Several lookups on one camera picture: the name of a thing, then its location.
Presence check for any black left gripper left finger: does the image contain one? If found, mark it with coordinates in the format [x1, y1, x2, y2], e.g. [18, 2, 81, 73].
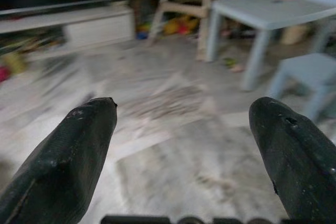
[0, 97, 118, 224]

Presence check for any light blue plastic stool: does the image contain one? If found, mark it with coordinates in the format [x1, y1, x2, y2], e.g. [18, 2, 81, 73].
[266, 52, 336, 122]

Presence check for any beige plastic high chair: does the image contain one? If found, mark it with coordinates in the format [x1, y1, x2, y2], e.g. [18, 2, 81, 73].
[147, 0, 222, 61]

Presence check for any white low tv cabinet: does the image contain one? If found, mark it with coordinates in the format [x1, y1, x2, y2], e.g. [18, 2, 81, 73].
[0, 0, 136, 51]

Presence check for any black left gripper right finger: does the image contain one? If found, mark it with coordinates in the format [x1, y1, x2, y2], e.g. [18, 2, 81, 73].
[248, 97, 336, 224]

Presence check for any light blue plastic table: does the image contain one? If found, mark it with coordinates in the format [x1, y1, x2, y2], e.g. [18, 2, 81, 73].
[206, 0, 336, 92]

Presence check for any yellow plastic toy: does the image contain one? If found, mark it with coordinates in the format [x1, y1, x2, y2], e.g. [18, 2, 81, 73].
[164, 15, 200, 36]

